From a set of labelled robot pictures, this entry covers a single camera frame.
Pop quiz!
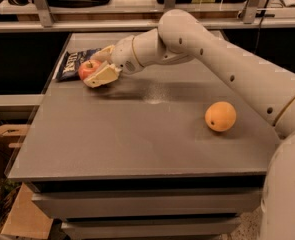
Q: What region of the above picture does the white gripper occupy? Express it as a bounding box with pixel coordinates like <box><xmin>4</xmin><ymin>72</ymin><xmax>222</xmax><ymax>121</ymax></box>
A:
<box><xmin>83</xmin><ymin>35</ymin><xmax>144</xmax><ymax>88</ymax></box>

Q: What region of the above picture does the red apple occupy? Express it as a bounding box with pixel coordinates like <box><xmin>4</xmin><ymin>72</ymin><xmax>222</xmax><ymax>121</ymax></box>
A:
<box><xmin>78</xmin><ymin>60</ymin><xmax>101</xmax><ymax>80</ymax></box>

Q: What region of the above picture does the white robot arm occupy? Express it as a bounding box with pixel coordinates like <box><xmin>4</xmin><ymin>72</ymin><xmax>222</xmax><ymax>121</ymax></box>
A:
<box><xmin>84</xmin><ymin>9</ymin><xmax>295</xmax><ymax>240</ymax></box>

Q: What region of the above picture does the blue chip bag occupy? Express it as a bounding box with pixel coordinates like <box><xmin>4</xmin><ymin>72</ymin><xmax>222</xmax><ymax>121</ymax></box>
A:
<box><xmin>56</xmin><ymin>48</ymin><xmax>100</xmax><ymax>82</ymax></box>

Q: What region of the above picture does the black computer mouse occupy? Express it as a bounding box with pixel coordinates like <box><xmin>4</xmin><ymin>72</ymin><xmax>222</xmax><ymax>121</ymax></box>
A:
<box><xmin>8</xmin><ymin>0</ymin><xmax>29</xmax><ymax>6</ymax></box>

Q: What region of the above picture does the grey drawer cabinet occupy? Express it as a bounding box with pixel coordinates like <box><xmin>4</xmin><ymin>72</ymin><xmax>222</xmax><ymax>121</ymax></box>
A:
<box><xmin>6</xmin><ymin>30</ymin><xmax>281</xmax><ymax>240</ymax></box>

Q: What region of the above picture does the orange fruit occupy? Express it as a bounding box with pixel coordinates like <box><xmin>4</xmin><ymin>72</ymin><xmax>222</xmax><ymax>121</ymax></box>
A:
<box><xmin>205</xmin><ymin>101</ymin><xmax>237</xmax><ymax>132</ymax></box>

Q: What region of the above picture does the cardboard box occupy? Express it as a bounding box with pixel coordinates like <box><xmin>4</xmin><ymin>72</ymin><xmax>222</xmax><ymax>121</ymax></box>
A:
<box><xmin>0</xmin><ymin>124</ymin><xmax>53</xmax><ymax>240</ymax></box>

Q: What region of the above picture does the metal shelf bracket left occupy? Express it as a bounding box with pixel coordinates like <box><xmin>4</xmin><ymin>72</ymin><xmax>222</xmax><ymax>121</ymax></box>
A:
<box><xmin>33</xmin><ymin>0</ymin><xmax>53</xmax><ymax>27</ymax></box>

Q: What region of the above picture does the metal shelf bracket right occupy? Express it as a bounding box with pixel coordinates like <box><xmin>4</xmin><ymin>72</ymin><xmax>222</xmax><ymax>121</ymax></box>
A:
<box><xmin>241</xmin><ymin>0</ymin><xmax>260</xmax><ymax>24</ymax></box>

